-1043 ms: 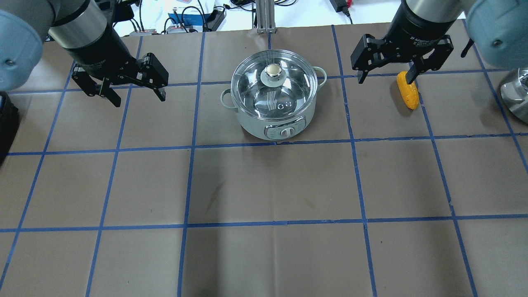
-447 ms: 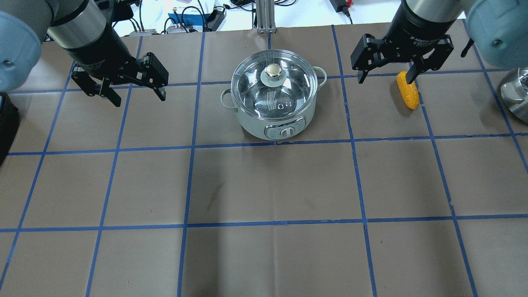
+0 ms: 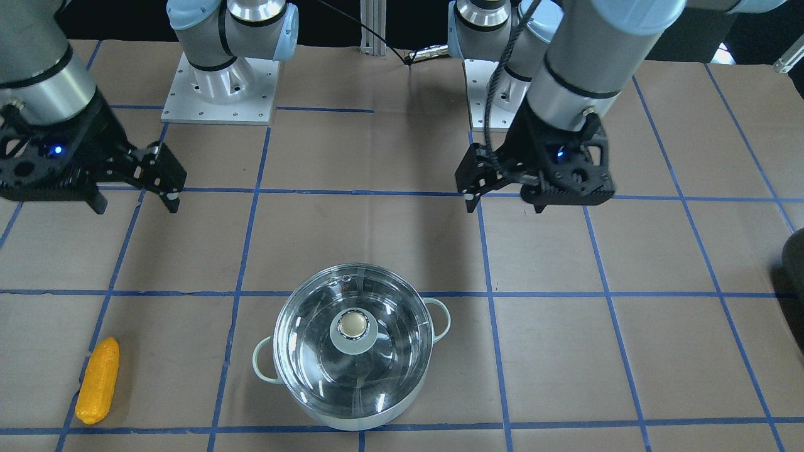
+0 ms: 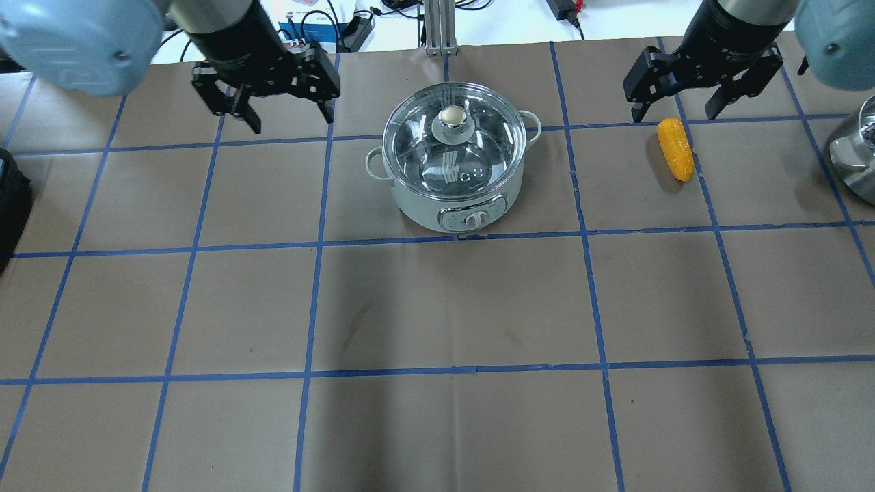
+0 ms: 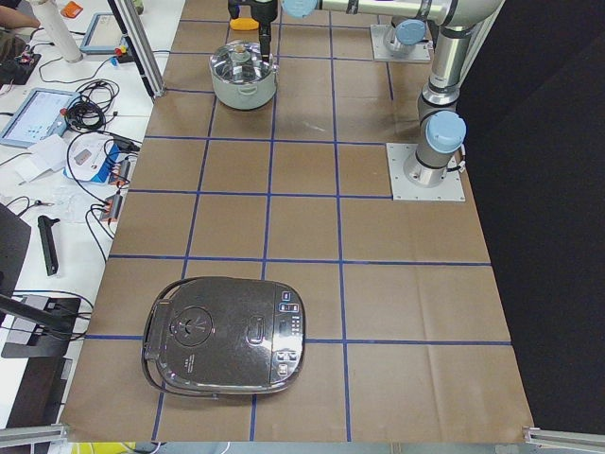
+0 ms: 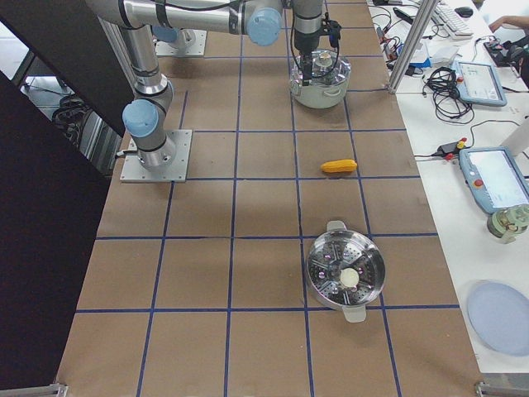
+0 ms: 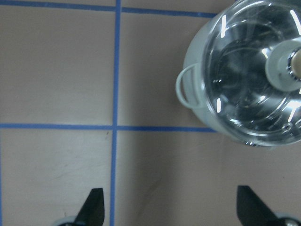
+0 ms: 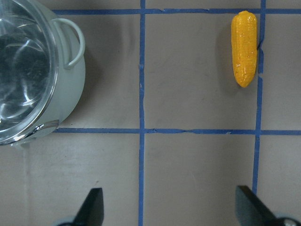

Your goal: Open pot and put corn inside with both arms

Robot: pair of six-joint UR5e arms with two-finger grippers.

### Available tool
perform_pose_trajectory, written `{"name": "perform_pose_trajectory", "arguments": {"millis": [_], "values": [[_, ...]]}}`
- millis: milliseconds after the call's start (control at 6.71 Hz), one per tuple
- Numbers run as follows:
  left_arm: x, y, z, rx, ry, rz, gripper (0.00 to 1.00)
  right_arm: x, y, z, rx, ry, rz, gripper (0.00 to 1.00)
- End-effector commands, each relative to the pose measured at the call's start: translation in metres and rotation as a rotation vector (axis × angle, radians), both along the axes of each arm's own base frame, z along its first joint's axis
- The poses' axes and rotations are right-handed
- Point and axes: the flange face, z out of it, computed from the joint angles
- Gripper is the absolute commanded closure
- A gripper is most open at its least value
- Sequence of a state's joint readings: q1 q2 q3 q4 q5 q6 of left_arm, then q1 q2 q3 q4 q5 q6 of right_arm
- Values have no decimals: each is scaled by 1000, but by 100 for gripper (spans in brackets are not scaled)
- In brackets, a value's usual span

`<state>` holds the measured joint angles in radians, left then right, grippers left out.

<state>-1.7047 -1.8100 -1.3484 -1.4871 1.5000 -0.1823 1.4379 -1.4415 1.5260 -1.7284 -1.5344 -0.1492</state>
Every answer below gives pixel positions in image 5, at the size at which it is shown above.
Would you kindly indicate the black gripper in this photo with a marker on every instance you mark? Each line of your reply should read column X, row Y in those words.
column 265, row 10

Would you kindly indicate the glass pot lid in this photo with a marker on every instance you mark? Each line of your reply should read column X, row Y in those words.
column 240, row 62

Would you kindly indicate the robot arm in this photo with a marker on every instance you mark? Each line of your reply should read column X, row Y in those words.
column 442, row 130

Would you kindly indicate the teach pendant tablet far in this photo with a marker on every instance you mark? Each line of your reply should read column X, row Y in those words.
column 102, row 36

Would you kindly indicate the teach pendant tablet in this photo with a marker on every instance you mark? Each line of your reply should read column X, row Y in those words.
column 102, row 36
column 38, row 117

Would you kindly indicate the blue white box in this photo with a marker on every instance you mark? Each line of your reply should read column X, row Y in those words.
column 90, row 158

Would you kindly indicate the white cardboard tube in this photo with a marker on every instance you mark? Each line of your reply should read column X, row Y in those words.
column 47, row 13

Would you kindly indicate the orange usb hub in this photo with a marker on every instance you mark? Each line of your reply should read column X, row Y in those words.
column 111, row 208

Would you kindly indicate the teach pendant tablet near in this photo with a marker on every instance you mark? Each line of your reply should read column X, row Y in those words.
column 38, row 117

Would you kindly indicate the white paper sheets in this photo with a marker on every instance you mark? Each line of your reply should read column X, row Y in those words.
column 47, row 155

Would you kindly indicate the black bar tool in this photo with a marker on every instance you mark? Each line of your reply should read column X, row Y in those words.
column 51, row 261

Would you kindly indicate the black rice cooker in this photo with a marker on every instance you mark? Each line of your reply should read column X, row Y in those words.
column 216, row 335

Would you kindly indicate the aluminium corner profile left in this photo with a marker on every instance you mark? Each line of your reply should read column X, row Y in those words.
column 33, row 435

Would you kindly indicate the aluminium corner profile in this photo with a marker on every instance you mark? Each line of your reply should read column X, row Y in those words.
column 564, row 439
column 33, row 435

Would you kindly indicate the aluminium corner profile right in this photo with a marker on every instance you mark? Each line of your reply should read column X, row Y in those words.
column 564, row 439

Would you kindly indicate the steel pot with handles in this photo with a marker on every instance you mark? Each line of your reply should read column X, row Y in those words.
column 247, row 96

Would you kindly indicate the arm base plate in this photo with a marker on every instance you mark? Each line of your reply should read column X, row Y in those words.
column 412, row 181
column 387, row 48

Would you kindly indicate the aluminium frame post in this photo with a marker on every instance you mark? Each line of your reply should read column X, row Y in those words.
column 133, row 31

